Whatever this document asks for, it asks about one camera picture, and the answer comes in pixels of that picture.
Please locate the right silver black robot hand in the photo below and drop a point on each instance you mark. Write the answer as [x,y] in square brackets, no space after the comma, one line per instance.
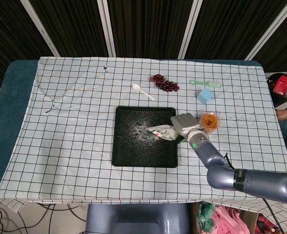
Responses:
[184,123]

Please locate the white green wrapper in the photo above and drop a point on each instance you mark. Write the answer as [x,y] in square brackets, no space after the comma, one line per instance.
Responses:
[164,131]

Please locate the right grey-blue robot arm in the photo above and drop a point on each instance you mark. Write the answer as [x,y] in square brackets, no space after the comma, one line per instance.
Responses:
[231,175]

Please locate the white salt powder pile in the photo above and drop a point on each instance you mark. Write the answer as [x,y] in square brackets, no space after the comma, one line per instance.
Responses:
[139,130]

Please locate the black square tray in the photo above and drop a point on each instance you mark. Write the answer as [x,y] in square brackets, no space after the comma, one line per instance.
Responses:
[145,156]

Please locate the orange jelly cup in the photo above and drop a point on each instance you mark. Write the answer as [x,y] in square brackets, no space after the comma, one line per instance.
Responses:
[209,121]

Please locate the light blue cube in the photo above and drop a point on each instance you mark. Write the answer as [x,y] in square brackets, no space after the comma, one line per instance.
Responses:
[204,96]

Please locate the red grape bunch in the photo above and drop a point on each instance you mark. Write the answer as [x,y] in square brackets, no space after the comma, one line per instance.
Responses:
[166,84]

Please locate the green plastic comb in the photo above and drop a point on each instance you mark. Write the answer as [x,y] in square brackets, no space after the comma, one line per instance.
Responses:
[215,84]

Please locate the white plastic spoon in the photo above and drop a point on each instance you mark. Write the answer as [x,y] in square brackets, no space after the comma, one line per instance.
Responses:
[136,87]

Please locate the white black checkered tablecloth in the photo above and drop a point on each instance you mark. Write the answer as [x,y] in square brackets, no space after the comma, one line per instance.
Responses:
[72,146]

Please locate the green crumpled cloth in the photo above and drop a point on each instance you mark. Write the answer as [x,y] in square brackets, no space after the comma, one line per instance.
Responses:
[205,217]

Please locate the black waste bin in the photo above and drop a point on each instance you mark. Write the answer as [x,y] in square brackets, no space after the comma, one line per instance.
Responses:
[279,100]

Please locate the red cardboard box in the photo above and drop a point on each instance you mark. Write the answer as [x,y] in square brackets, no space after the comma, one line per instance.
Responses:
[282,84]

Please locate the pink crumpled cloth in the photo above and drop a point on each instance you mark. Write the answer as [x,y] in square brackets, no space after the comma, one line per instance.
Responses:
[227,219]

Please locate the grey-blue robot torso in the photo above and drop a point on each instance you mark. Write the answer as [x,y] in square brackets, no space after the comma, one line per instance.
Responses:
[133,219]

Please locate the brown cardboard box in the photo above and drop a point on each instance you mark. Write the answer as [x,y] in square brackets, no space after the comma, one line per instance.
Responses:
[249,220]

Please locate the white screen frame post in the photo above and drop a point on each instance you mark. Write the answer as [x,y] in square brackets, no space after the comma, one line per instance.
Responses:
[189,29]
[106,26]
[267,29]
[39,29]

